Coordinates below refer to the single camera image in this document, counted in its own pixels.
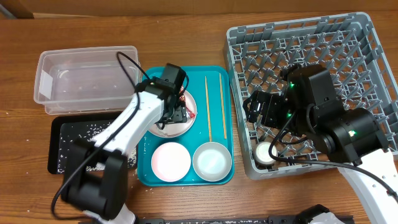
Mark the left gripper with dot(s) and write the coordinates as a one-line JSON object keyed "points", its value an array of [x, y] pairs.
{"points": [[180, 114]]}

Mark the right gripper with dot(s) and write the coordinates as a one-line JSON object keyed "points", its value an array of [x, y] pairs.
{"points": [[254, 106]]}

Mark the red foil snack wrapper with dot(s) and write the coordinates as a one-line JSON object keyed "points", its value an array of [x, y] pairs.
{"points": [[190, 114]]}

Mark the small white cup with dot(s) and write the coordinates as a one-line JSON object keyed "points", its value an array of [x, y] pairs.
{"points": [[261, 154]]}

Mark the white rice pile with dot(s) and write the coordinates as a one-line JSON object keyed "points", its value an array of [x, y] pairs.
{"points": [[84, 130]]}

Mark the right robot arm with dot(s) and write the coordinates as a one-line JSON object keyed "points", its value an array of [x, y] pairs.
{"points": [[353, 140]]}

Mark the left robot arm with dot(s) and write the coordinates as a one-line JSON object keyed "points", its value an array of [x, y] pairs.
{"points": [[95, 177]]}

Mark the grey dishwasher rack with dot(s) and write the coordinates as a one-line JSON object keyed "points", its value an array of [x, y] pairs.
{"points": [[346, 44]]}

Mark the large white plate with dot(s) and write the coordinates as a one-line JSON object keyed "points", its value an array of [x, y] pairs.
{"points": [[177, 129]]}

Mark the left wooden chopstick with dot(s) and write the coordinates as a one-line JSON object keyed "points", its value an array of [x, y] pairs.
{"points": [[208, 110]]}

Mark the wooden chopstick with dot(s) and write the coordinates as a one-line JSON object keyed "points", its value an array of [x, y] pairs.
{"points": [[222, 107], [208, 110]]}

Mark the teal serving tray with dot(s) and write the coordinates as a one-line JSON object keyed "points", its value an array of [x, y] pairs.
{"points": [[198, 133]]}

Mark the right wooden chopstick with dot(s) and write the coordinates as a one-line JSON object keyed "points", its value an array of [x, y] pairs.
{"points": [[222, 107]]}

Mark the grey bowl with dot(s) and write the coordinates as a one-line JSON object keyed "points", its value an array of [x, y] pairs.
{"points": [[212, 161]]}

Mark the clear plastic bin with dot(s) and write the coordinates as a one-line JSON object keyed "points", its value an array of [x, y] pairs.
{"points": [[86, 80]]}

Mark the black plastic tray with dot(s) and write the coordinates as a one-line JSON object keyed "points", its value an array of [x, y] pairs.
{"points": [[55, 131]]}

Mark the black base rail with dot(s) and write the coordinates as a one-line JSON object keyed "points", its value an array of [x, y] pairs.
{"points": [[315, 214]]}

